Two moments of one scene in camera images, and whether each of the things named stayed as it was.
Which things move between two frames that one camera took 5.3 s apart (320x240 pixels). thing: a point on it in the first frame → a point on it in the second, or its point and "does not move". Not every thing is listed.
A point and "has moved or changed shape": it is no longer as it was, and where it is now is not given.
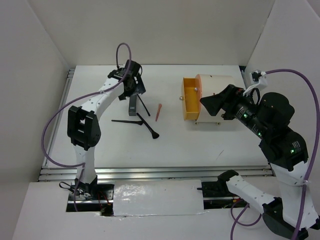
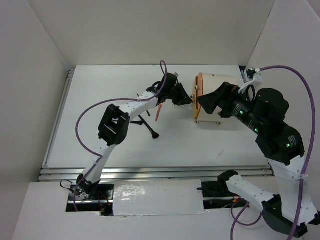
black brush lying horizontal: x=139 y=122 does not move
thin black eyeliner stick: x=144 y=106 does not move
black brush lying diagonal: x=154 y=134 does not move
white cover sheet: x=158 y=197 does not move
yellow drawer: x=190 y=99 has moved or changed shape
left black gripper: x=139 y=88 → x=184 y=98
